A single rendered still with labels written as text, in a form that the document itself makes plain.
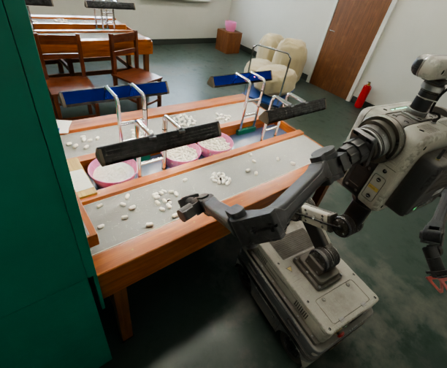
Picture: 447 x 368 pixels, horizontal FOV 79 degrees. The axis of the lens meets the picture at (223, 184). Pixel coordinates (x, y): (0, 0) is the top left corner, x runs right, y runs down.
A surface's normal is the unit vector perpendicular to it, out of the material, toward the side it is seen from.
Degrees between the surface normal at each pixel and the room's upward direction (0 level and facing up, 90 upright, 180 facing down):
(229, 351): 0
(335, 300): 0
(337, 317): 0
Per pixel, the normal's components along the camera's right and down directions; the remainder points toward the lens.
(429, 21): -0.76, 0.33
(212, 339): 0.16, -0.75
